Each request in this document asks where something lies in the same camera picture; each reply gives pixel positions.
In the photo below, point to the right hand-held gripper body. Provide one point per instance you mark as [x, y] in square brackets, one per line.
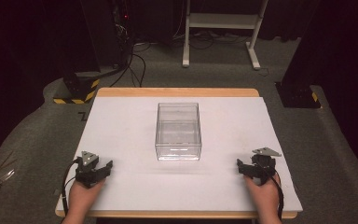
[263, 164]

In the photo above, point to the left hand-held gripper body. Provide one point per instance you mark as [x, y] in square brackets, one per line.
[88, 161]

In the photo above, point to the person's left hand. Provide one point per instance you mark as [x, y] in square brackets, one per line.
[82, 196]

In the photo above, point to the person's right hand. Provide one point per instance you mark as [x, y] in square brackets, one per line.
[262, 196]

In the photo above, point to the white table mat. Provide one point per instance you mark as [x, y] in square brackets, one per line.
[130, 140]

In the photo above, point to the clear plastic box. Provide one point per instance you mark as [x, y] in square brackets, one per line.
[178, 132]

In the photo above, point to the black stand base striped edge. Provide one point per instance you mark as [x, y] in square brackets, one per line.
[80, 90]

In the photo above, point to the wooden table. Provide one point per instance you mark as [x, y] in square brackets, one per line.
[174, 92]

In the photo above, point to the black equipment rack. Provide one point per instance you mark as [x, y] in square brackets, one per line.
[121, 31]

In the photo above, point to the dark curtain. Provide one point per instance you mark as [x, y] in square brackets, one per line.
[21, 43]
[341, 46]

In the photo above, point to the white metal stand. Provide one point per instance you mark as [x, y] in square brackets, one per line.
[220, 21]

